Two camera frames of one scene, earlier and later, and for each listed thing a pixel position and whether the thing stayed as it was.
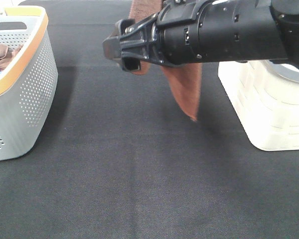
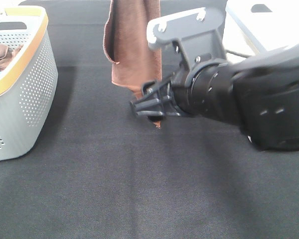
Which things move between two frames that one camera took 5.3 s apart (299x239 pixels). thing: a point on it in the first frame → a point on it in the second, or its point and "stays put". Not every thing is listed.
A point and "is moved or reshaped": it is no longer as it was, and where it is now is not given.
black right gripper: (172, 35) → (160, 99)
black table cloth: (121, 159) stays put
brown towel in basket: (0, 56) stays put
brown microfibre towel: (186, 80) is moved or reshaped
